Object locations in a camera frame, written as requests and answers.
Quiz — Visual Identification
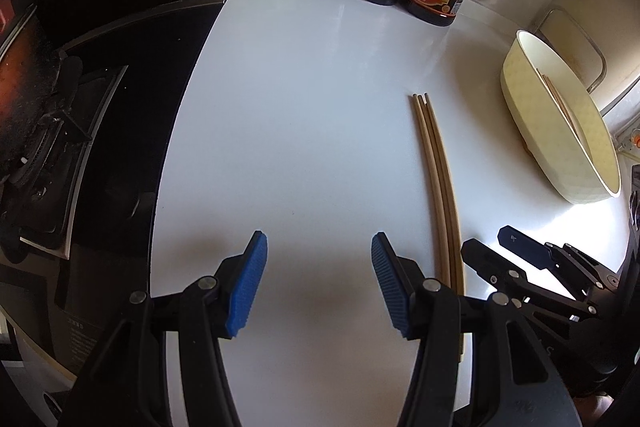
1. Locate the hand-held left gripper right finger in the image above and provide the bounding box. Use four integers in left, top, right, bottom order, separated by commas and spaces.
371, 232, 583, 427

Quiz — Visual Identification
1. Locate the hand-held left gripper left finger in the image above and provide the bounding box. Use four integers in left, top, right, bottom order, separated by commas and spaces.
57, 230, 268, 427

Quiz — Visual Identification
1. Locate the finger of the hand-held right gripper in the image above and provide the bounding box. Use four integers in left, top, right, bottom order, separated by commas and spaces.
498, 226, 620, 296
461, 239, 599, 319

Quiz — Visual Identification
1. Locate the bamboo chopstick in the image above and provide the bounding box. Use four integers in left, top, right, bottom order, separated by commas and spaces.
536, 68, 576, 135
542, 74, 582, 144
418, 96, 459, 292
412, 94, 449, 284
424, 93, 469, 363

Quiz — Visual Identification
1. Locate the cream oval container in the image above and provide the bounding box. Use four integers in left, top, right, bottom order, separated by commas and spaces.
500, 29, 622, 205

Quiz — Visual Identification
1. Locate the black gas stove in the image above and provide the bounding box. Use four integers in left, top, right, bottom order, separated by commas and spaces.
0, 0, 227, 268

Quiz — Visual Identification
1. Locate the stove burner grate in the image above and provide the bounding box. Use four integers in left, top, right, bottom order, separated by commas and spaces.
0, 52, 97, 190

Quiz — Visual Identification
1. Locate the white wall socket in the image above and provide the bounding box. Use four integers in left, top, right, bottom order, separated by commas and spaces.
619, 126, 640, 158

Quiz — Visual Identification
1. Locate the chrome wire rack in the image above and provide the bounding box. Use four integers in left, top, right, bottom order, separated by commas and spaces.
537, 7, 608, 94

